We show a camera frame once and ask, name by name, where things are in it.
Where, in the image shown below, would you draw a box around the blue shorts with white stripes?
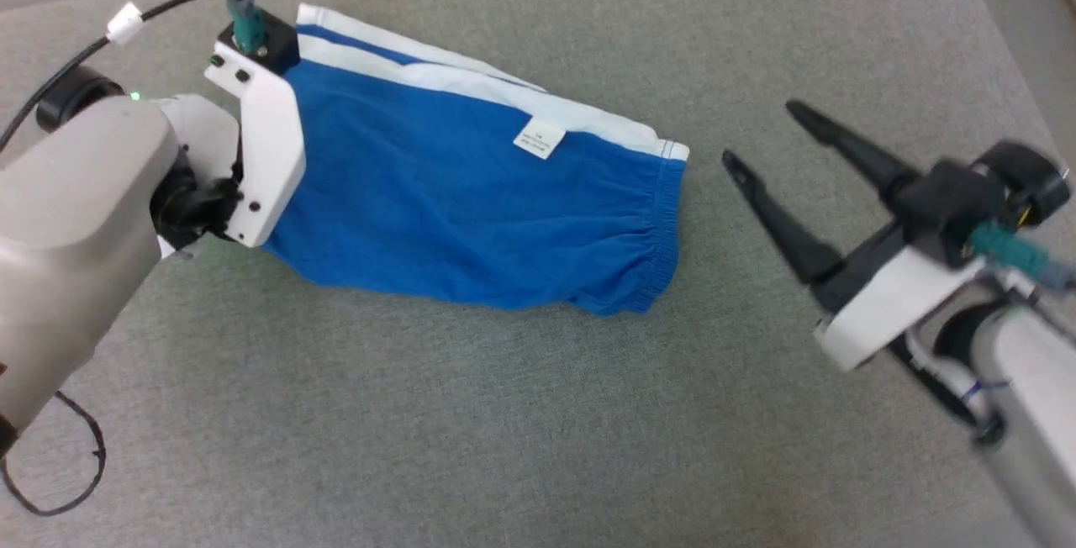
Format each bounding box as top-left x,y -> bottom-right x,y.
261,3 -> 691,317

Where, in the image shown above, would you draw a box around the white cable tag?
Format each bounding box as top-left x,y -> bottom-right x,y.
107,2 -> 145,46

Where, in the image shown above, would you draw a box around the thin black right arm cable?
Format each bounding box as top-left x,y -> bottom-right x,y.
889,331 -> 1006,450

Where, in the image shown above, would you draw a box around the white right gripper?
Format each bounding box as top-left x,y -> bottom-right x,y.
721,100 -> 986,373

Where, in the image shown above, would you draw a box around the thin black looped cable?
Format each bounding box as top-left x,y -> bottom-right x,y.
0,391 -> 108,517

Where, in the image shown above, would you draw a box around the grey fabric sofa cushion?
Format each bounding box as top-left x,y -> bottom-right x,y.
0,0 -> 1076,548

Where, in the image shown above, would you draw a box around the right black cable teal plug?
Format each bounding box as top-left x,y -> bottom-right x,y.
971,223 -> 1076,292

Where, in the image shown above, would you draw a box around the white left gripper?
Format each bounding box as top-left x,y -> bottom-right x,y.
206,42 -> 308,249

